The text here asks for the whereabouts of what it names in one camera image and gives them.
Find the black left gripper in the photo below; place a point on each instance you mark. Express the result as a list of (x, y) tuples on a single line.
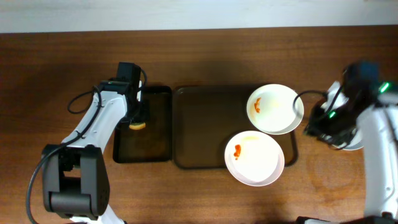
[(140, 114)]

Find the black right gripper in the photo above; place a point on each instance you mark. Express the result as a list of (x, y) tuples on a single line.
[(319, 130)]

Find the yellow sponge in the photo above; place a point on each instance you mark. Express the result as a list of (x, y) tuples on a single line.
[(137, 126)]

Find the white plate with brown smear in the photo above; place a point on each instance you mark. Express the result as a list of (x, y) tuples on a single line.
[(337, 121)]

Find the white plate with orange sauce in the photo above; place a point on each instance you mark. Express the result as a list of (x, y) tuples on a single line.
[(274, 109)]

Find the white plate with red sauce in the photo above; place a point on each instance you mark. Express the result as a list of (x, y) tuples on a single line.
[(254, 158)]

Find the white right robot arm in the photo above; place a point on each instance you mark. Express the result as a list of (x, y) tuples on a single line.
[(378, 126)]

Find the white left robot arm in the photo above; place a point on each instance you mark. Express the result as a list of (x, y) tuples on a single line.
[(75, 182)]

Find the small dark brown tray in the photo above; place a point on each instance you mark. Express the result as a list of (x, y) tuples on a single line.
[(152, 143)]

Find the large dark brown tray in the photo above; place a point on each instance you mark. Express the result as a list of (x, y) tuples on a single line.
[(204, 119)]

